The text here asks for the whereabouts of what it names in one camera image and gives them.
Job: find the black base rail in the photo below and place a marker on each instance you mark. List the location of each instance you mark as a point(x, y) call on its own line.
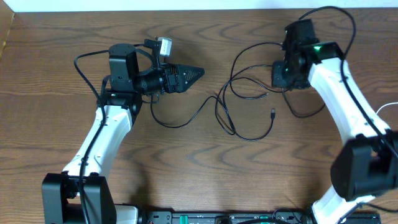
point(242, 217)

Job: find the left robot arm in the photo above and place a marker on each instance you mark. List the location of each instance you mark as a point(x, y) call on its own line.
point(80, 193)

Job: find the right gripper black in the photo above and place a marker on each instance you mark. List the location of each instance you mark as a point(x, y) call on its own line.
point(277, 79)

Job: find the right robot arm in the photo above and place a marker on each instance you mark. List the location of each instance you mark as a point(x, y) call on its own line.
point(302, 48)

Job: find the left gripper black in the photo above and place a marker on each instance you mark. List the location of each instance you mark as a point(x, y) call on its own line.
point(176, 80)

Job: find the cardboard panel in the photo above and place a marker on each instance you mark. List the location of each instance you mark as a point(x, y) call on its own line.
point(6, 20)

